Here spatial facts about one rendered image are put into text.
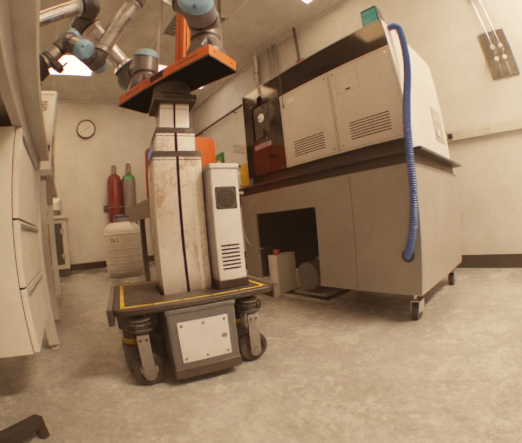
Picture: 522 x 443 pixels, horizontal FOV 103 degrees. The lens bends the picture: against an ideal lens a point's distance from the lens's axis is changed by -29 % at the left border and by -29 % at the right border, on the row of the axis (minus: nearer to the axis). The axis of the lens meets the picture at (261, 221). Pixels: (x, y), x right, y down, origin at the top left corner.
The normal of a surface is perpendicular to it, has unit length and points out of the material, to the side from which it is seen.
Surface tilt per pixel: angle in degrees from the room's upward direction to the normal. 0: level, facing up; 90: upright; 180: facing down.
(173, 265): 90
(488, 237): 90
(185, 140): 90
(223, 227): 90
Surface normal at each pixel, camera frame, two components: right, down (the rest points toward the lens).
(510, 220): -0.78, 0.07
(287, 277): 0.61, -0.06
